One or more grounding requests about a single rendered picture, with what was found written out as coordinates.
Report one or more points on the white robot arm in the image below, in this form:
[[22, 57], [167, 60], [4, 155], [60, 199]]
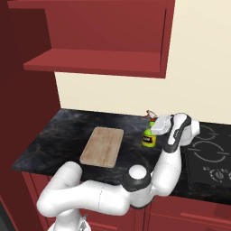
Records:
[[90, 197]]

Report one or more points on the black hob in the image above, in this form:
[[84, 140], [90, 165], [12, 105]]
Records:
[[210, 156]]

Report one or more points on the wooden cutting board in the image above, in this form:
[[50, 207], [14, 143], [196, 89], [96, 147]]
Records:
[[103, 147]]

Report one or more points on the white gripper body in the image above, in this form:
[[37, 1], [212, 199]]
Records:
[[161, 124]]

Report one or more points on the tall red cabinet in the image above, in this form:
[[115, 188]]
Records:
[[21, 105]]

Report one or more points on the red open wall cabinet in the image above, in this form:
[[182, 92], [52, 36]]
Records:
[[105, 36]]

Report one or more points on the yellow-green spray bottle red trigger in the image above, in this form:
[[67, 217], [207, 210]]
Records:
[[149, 140]]

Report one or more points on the red drawer front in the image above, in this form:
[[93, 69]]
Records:
[[192, 216]]

